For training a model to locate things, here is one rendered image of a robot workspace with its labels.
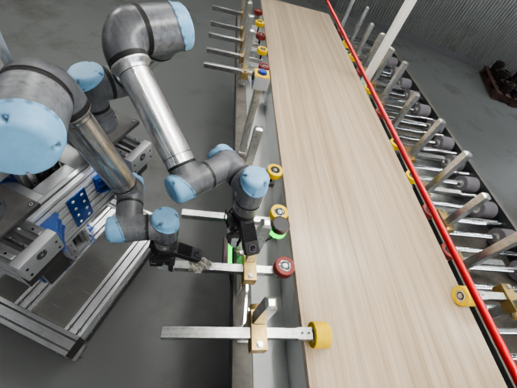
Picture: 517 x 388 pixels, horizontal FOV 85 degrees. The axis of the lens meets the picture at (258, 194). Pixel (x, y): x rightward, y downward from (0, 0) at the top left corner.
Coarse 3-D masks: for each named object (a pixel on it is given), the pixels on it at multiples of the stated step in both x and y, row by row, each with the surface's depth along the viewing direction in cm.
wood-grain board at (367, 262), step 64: (320, 64) 225; (320, 128) 171; (320, 192) 138; (384, 192) 149; (320, 256) 116; (384, 256) 124; (320, 320) 100; (384, 320) 106; (448, 320) 112; (320, 384) 88; (384, 384) 92; (448, 384) 97
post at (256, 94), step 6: (258, 90) 137; (252, 96) 140; (258, 96) 139; (252, 102) 142; (252, 108) 144; (252, 114) 147; (246, 120) 152; (252, 120) 151; (246, 126) 154; (246, 132) 157; (246, 138) 160; (240, 144) 167; (246, 144) 164; (240, 150) 167
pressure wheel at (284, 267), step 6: (282, 258) 111; (288, 258) 111; (276, 264) 109; (282, 264) 110; (288, 264) 110; (294, 264) 110; (276, 270) 108; (282, 270) 108; (288, 270) 108; (294, 270) 109; (282, 276) 108; (288, 276) 108
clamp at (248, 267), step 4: (244, 256) 111; (244, 260) 110; (244, 264) 109; (248, 264) 110; (252, 264) 110; (244, 268) 108; (248, 268) 109; (252, 268) 109; (256, 268) 110; (244, 272) 108; (248, 272) 108; (252, 272) 108; (256, 272) 109; (244, 276) 106; (256, 276) 108; (244, 280) 106; (248, 280) 107; (252, 280) 107; (256, 280) 107; (248, 284) 110; (252, 284) 110
